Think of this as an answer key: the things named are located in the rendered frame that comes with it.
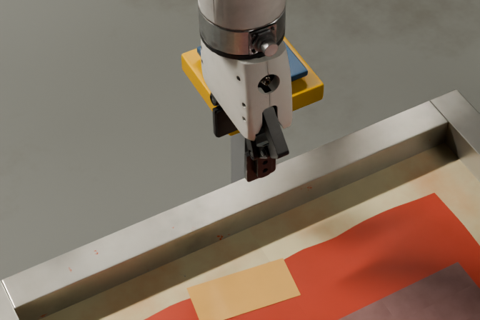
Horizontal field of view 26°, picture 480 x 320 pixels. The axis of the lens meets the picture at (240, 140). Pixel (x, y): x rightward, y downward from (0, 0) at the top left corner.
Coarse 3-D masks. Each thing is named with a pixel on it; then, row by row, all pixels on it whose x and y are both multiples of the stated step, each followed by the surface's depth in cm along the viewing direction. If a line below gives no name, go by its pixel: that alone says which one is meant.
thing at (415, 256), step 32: (384, 224) 110; (416, 224) 110; (448, 224) 110; (320, 256) 108; (352, 256) 108; (384, 256) 108; (416, 256) 108; (448, 256) 108; (320, 288) 105; (352, 288) 105; (384, 288) 105; (416, 288) 105; (448, 288) 105
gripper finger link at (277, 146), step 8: (264, 112) 93; (272, 112) 93; (264, 120) 93; (272, 120) 93; (264, 128) 94; (272, 128) 93; (280, 128) 93; (272, 136) 93; (280, 136) 93; (272, 144) 93; (280, 144) 93; (272, 152) 94; (280, 152) 93; (288, 152) 93
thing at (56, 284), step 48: (336, 144) 113; (384, 144) 113; (432, 144) 117; (240, 192) 109; (288, 192) 109; (96, 240) 105; (144, 240) 105; (192, 240) 106; (0, 288) 101; (48, 288) 101; (96, 288) 104
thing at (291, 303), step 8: (176, 304) 104; (184, 304) 104; (192, 304) 104; (272, 304) 104; (280, 304) 104; (288, 304) 104; (296, 304) 104; (160, 312) 103; (168, 312) 103; (176, 312) 103; (184, 312) 103; (192, 312) 103; (248, 312) 103; (256, 312) 103; (264, 312) 103; (272, 312) 103; (280, 312) 103; (288, 312) 103; (296, 312) 103
